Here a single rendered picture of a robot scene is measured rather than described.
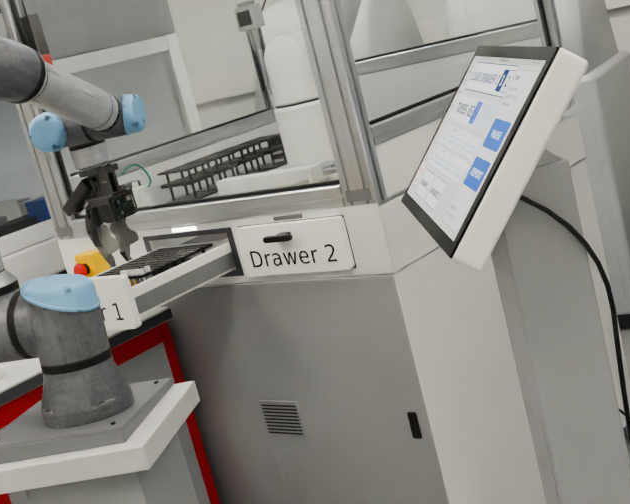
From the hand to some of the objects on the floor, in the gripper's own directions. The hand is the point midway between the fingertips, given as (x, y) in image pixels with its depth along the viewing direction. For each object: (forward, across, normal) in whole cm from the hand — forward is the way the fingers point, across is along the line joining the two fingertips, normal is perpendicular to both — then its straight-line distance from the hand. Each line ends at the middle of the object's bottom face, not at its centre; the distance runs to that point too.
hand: (116, 258), depth 224 cm
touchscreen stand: (+94, 0, -90) cm, 131 cm away
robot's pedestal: (+93, -43, -32) cm, 107 cm away
